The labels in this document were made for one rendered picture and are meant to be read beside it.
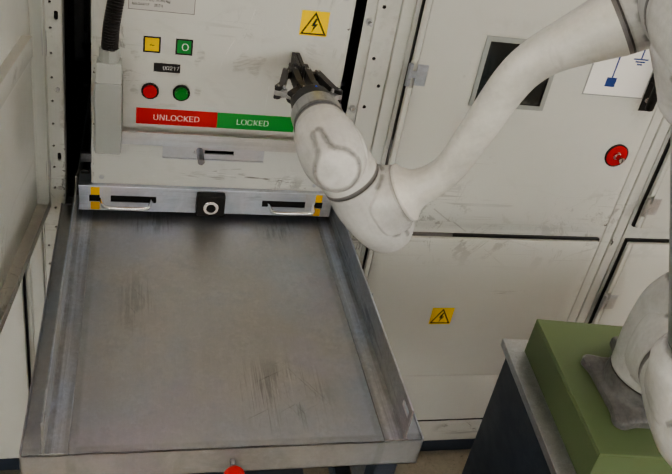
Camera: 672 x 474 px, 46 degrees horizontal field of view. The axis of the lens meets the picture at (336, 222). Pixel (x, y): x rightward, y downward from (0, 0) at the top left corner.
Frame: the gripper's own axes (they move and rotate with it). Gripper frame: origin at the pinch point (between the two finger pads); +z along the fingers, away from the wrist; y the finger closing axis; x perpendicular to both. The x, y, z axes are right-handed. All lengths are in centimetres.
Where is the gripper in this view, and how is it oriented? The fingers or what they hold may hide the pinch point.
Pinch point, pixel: (297, 66)
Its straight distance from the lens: 155.7
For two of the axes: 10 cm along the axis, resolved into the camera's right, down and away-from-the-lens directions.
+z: -1.9, -5.6, 8.1
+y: 9.7, 0.3, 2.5
